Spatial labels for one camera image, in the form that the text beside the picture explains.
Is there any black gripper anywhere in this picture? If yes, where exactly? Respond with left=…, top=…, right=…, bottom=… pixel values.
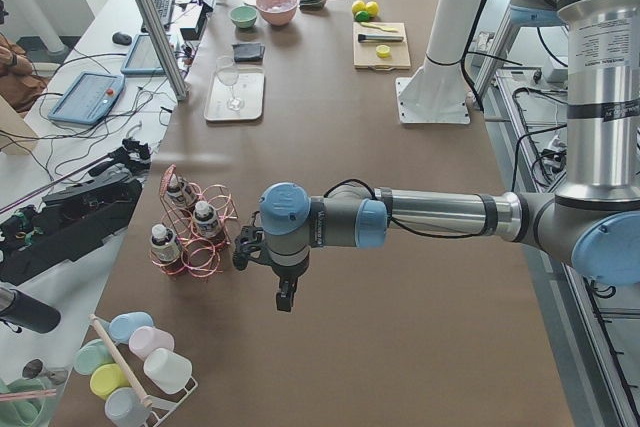
left=232, top=212, right=299, bottom=311

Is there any tea bottle dark oolong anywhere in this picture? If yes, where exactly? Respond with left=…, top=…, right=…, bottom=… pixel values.
left=192, top=200, right=224, bottom=243

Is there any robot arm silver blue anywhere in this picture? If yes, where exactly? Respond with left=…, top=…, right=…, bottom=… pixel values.
left=233, top=0, right=639, bottom=311

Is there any tea bottle in basket front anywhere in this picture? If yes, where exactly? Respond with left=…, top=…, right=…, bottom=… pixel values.
left=150, top=224, right=182, bottom=264

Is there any tea bottle in basket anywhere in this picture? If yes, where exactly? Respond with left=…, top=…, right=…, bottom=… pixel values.
left=166, top=174, right=199, bottom=210
left=150, top=224, right=182, bottom=264

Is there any tea bottle in basket top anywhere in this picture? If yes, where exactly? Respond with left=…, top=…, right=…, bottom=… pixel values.
left=166, top=174, right=199, bottom=210

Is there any white plastic cup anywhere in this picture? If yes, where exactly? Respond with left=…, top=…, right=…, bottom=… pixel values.
left=143, top=348, right=193, bottom=394

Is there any pink plastic cup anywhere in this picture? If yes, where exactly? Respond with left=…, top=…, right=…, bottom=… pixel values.
left=128, top=326, right=175, bottom=360

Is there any blue plastic cup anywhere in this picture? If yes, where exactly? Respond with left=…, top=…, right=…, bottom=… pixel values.
left=108, top=311, right=154, bottom=343

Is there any cream rabbit serving tray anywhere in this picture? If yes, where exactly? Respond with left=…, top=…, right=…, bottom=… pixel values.
left=203, top=66, right=265, bottom=122

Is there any yellow plastic cup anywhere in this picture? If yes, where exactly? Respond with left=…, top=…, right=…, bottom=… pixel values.
left=89, top=363, right=130, bottom=400

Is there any grey plastic cup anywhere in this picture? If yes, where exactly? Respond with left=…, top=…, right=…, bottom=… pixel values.
left=104, top=387, right=151, bottom=427

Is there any green plastic cup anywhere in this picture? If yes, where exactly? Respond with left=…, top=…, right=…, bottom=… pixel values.
left=73, top=338, right=114, bottom=376

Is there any clear wine glass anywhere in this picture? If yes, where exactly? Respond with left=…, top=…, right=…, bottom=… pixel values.
left=216, top=55, right=244, bottom=111

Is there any dark grey folded cloth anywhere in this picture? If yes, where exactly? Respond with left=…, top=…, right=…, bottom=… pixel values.
left=232, top=42, right=265, bottom=63

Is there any wooden cutting board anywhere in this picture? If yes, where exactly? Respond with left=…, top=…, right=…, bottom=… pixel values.
left=353, top=22, right=411, bottom=70

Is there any half lemon slice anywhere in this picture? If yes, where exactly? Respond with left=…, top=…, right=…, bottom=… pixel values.
left=376, top=45, right=391, bottom=58

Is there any steel muddler bar tool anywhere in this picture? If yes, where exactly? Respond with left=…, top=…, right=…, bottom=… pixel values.
left=357, top=33, right=404, bottom=43

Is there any far blue teach pendant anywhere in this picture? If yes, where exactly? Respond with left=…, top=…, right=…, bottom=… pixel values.
left=120, top=34, right=164, bottom=76

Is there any blue teach pendant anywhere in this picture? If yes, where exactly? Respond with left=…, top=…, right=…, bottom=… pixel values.
left=47, top=72, right=125, bottom=126
left=120, top=34, right=164, bottom=76

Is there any green ceramic bowl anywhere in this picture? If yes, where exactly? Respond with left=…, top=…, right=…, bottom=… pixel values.
left=229, top=5, right=258, bottom=29

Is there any yellow plastic knife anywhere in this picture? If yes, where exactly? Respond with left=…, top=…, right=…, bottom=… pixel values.
left=360, top=22, right=399, bottom=33

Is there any near blue teach pendant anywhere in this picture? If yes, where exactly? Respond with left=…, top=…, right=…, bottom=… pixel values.
left=47, top=72, right=125, bottom=126

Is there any pink bowl of ice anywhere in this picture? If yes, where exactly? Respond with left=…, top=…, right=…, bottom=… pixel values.
left=256, top=0, right=299, bottom=26

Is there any black thermos bottle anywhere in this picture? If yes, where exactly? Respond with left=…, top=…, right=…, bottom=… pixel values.
left=1, top=286, right=61, bottom=333

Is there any yellow lemon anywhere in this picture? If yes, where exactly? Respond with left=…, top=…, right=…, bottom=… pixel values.
left=351, top=0, right=367, bottom=16

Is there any black computer mouse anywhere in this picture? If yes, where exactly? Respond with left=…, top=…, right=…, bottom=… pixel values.
left=112, top=32, right=132, bottom=46

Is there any black keyboard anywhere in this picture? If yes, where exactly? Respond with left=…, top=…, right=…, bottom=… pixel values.
left=152, top=0, right=174, bottom=30

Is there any copper wire bottle basket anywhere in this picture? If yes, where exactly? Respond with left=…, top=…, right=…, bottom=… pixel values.
left=149, top=164, right=238, bottom=279

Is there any white wire cup rack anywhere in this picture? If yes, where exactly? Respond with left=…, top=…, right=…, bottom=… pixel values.
left=89, top=314, right=199, bottom=426

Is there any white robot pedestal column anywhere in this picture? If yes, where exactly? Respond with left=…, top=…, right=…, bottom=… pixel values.
left=396, top=0, right=486, bottom=125

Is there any aluminium frame post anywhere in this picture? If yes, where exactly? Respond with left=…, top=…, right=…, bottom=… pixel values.
left=135, top=0, right=188, bottom=101

